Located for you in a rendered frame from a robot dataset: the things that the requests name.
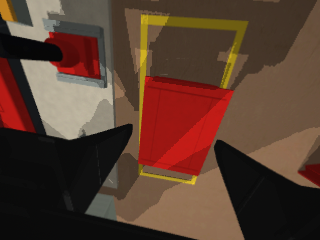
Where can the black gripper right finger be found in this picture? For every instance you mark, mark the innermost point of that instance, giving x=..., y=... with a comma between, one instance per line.
x=267, y=205

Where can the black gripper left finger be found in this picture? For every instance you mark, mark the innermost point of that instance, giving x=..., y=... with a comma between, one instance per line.
x=81, y=165

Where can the yellow rectangular frame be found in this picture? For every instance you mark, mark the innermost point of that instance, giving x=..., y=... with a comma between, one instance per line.
x=186, y=22

